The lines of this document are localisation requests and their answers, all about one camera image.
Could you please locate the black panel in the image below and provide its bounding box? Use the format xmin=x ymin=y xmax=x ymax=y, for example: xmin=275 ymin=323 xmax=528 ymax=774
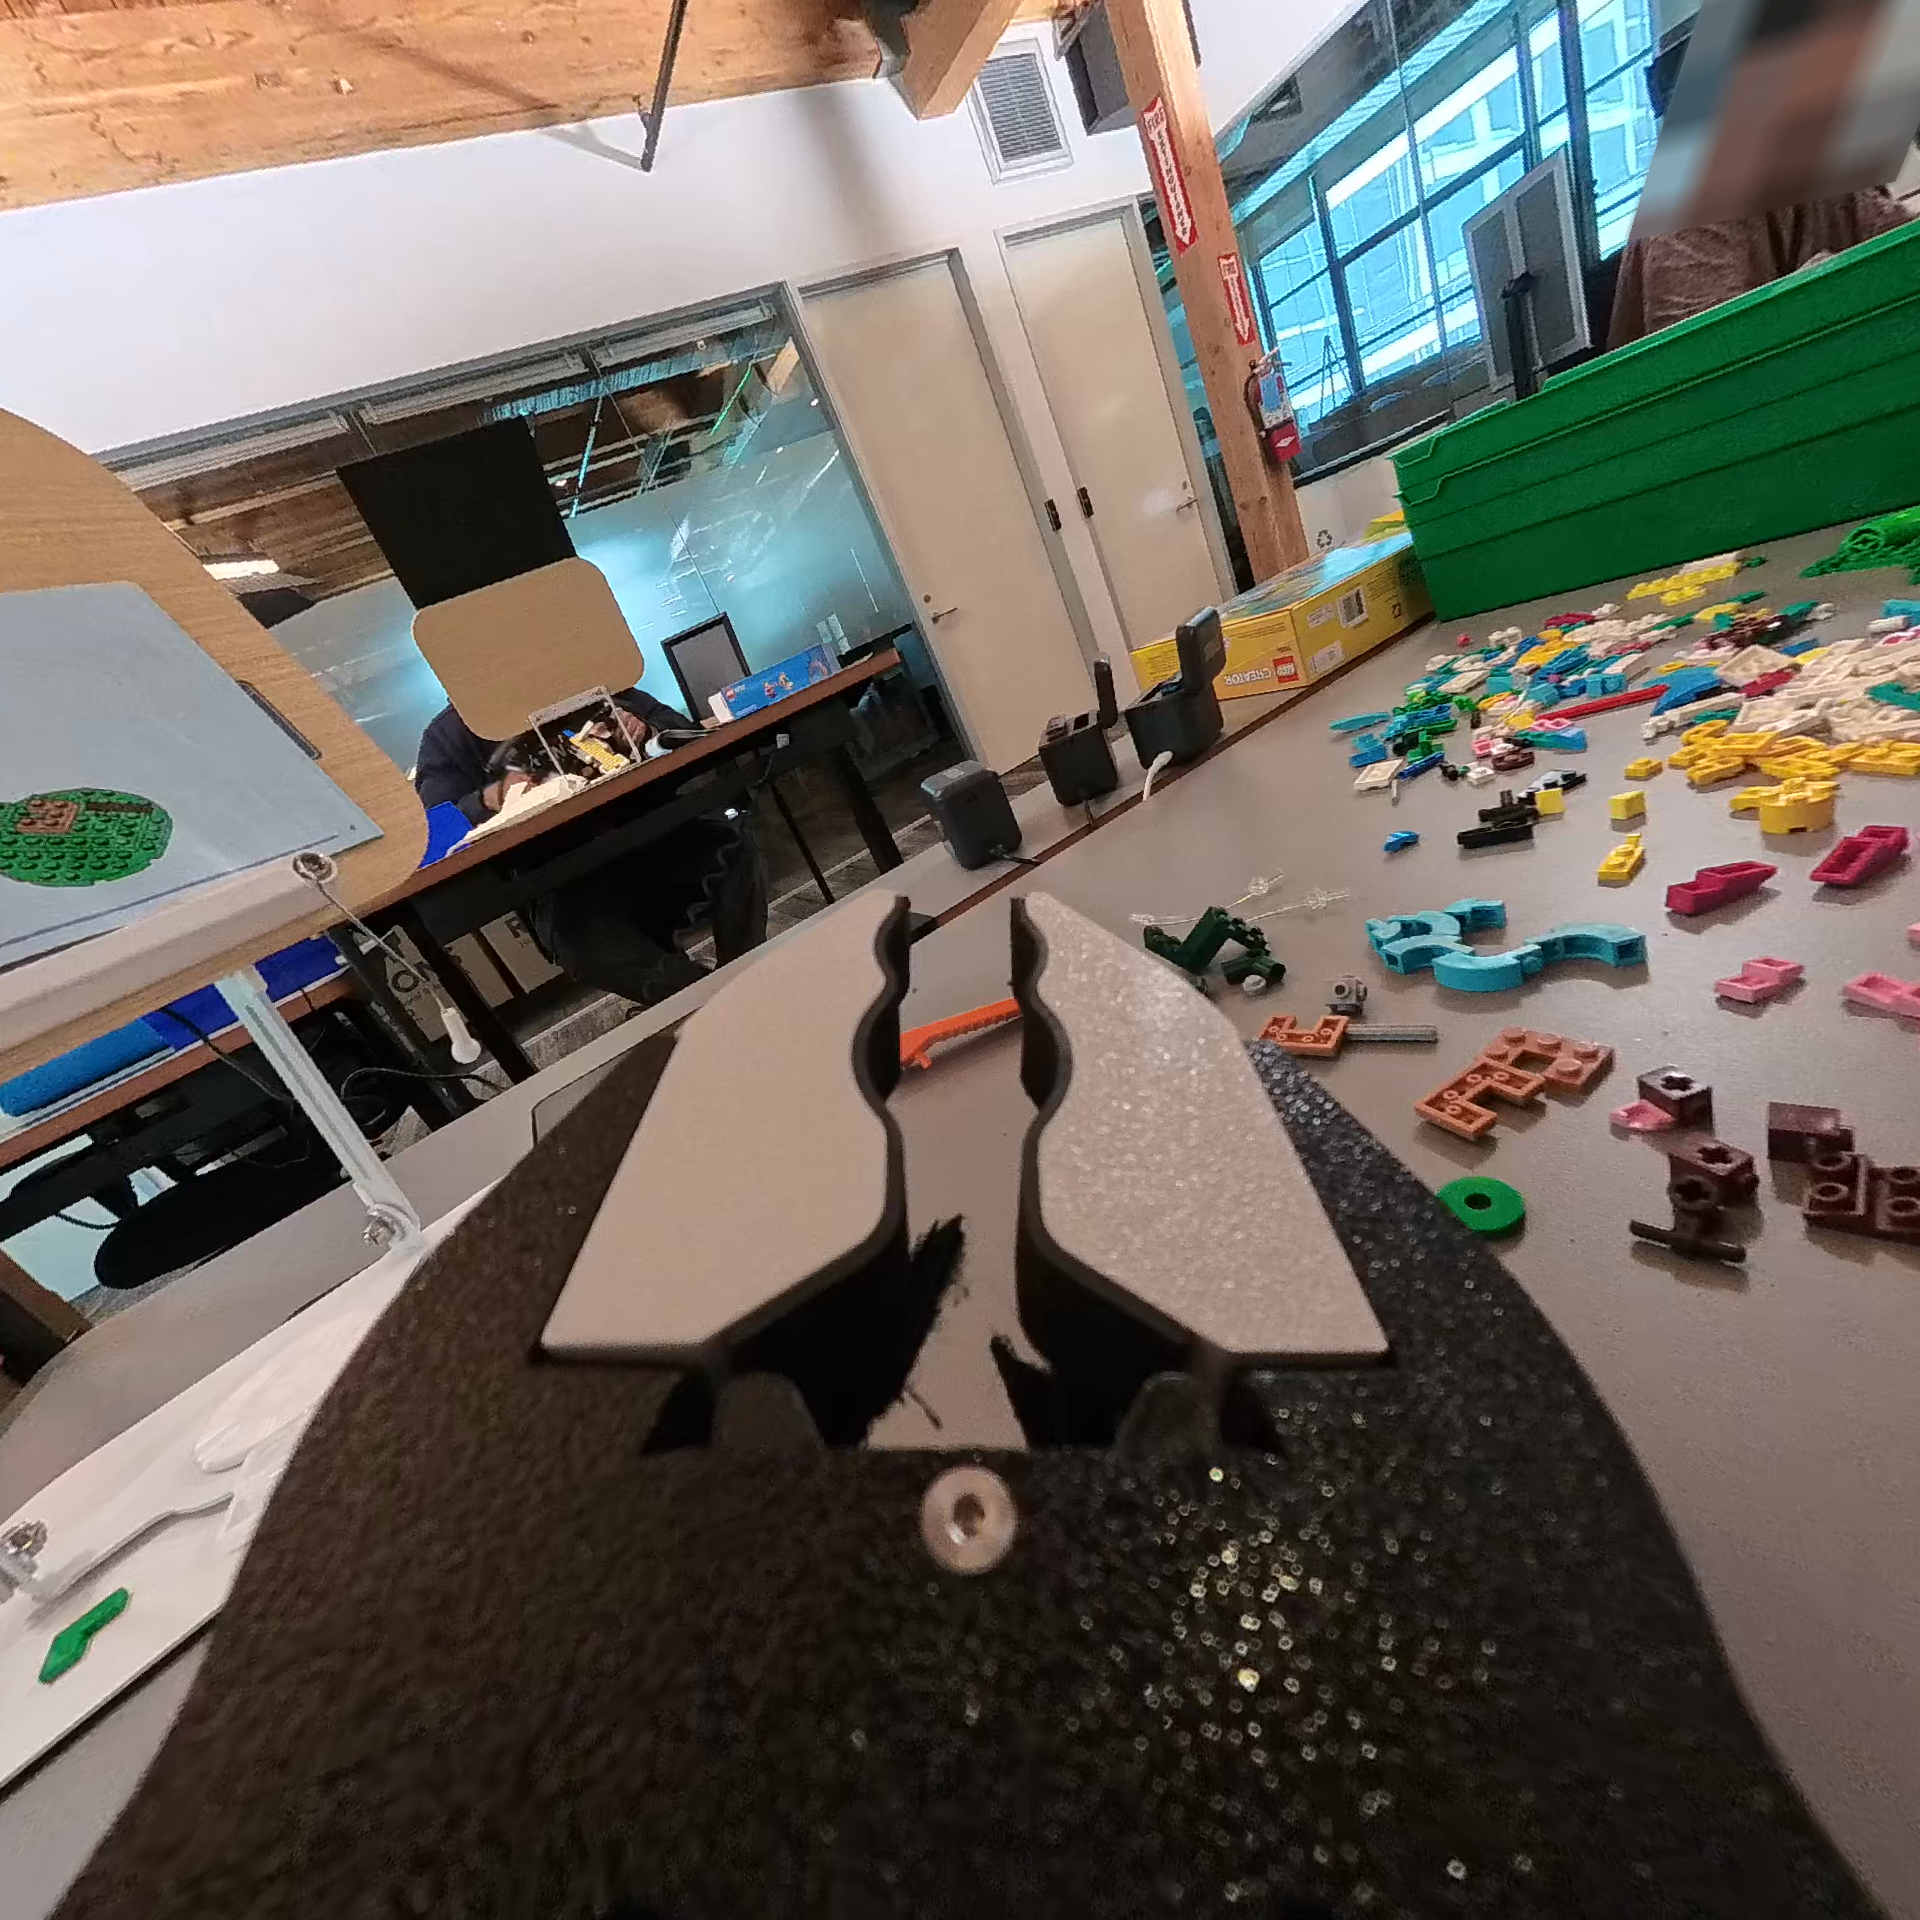
xmin=334 ymin=416 xmax=578 ymax=607

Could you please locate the dark brown lego plate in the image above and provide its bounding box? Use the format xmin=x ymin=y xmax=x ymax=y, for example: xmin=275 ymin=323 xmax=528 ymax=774
xmin=1799 ymin=1153 xmax=1920 ymax=1242

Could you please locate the small black monitor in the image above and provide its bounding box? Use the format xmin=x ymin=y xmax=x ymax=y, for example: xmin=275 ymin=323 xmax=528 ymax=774
xmin=662 ymin=613 xmax=747 ymax=726

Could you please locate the dark grey power adapter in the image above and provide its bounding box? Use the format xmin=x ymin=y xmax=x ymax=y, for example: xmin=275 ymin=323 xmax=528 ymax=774
xmin=917 ymin=760 xmax=1003 ymax=870

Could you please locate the black metal rod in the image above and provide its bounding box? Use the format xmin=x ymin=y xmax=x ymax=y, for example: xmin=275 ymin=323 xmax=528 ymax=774
xmin=635 ymin=0 xmax=691 ymax=171

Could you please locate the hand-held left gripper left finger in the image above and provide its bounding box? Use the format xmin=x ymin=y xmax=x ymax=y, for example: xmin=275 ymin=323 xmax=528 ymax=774
xmin=533 ymin=892 xmax=917 ymax=1375

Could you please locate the green plastic tray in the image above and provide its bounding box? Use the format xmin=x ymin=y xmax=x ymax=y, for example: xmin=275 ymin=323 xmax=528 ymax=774
xmin=1393 ymin=217 xmax=1920 ymax=496
xmin=1405 ymin=419 xmax=1920 ymax=624
xmin=1397 ymin=351 xmax=1920 ymax=536

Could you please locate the orange brick separator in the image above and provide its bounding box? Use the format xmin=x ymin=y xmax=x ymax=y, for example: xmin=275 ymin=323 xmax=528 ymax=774
xmin=896 ymin=997 xmax=1024 ymax=1072

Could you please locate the pile of mixed lego pieces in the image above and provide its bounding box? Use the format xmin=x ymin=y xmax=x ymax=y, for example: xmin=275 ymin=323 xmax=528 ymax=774
xmin=1329 ymin=510 xmax=1920 ymax=842

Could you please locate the lego instruction booklet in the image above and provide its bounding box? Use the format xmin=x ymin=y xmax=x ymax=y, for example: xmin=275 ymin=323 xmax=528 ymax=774
xmin=0 ymin=584 xmax=384 ymax=967

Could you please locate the person's torso brown sweater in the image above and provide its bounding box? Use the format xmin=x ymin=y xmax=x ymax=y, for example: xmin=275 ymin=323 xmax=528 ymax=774
xmin=1606 ymin=183 xmax=1920 ymax=348

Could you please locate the black wall speaker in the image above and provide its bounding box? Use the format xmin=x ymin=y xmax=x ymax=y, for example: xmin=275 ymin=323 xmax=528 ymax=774
xmin=1062 ymin=0 xmax=1132 ymax=136

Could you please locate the blue lego box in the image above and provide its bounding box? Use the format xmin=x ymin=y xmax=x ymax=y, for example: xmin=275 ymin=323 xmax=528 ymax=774
xmin=712 ymin=647 xmax=843 ymax=721

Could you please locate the teal curved lego piece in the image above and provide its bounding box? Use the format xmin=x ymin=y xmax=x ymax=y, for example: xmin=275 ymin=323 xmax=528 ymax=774
xmin=1363 ymin=895 xmax=1509 ymax=976
xmin=1432 ymin=923 xmax=1648 ymax=997

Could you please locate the tall black charging case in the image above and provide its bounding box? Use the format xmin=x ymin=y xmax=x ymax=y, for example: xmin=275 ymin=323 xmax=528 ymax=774
xmin=1123 ymin=603 xmax=1227 ymax=764

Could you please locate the grey computer monitor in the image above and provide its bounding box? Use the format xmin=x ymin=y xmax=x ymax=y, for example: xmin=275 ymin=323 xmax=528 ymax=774
xmin=1463 ymin=147 xmax=1597 ymax=400

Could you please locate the green angled lego plate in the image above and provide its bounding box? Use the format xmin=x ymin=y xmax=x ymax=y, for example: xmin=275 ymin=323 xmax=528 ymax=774
xmin=35 ymin=1587 xmax=134 ymax=1682

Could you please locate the dark green lego assembly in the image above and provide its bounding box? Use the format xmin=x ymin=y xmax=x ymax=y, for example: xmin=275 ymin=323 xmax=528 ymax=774
xmin=1143 ymin=906 xmax=1285 ymax=991

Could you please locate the white door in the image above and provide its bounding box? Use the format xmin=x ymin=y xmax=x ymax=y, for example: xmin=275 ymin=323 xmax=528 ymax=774
xmin=798 ymin=252 xmax=1094 ymax=746
xmin=997 ymin=200 xmax=1235 ymax=617

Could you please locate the black office chair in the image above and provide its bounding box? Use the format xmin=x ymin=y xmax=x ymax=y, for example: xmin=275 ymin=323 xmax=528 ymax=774
xmin=0 ymin=1156 xmax=346 ymax=1293

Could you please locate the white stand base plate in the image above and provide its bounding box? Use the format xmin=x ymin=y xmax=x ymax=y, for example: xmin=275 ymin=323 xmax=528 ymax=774
xmin=0 ymin=1199 xmax=483 ymax=1787

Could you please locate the yellow lego box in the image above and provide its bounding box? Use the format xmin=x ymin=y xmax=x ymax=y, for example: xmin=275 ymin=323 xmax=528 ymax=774
xmin=1128 ymin=534 xmax=1433 ymax=697

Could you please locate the long brown table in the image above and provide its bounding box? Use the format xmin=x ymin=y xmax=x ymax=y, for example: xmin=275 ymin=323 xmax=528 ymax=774
xmin=0 ymin=647 xmax=906 ymax=1163

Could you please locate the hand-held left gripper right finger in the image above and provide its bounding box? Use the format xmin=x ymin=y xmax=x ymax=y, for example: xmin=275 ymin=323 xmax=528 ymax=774
xmin=1006 ymin=892 xmax=1393 ymax=1375

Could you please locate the white toggle cord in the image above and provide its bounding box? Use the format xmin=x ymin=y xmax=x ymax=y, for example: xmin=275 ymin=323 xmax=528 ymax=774
xmin=292 ymin=852 xmax=483 ymax=1057

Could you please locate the wall air vent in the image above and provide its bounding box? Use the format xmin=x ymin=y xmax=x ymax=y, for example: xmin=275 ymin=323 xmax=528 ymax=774
xmin=967 ymin=37 xmax=1073 ymax=182

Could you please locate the wooden pillar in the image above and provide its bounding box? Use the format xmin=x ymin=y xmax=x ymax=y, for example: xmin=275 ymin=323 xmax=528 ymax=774
xmin=1103 ymin=0 xmax=1308 ymax=585

